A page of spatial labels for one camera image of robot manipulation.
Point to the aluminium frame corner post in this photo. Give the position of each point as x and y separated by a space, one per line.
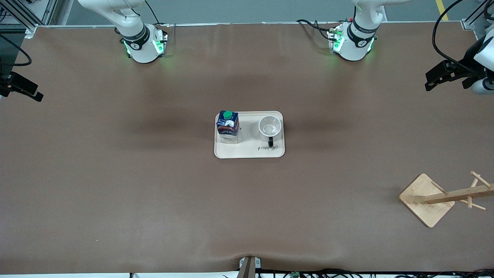
469 24

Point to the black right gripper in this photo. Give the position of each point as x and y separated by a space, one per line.
4 85

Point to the wooden mug tree rack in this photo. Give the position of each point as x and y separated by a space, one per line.
424 208

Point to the blue milk carton green cap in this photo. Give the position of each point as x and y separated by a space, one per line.
227 129

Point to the aluminium frame with black struts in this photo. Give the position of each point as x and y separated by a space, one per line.
29 27

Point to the cream plastic tray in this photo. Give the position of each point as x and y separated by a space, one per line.
251 150

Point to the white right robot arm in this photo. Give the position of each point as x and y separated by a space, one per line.
141 48

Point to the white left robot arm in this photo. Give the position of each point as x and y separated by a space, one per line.
353 42

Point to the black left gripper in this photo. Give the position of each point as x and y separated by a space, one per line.
462 70

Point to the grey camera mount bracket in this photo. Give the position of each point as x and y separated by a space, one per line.
249 268

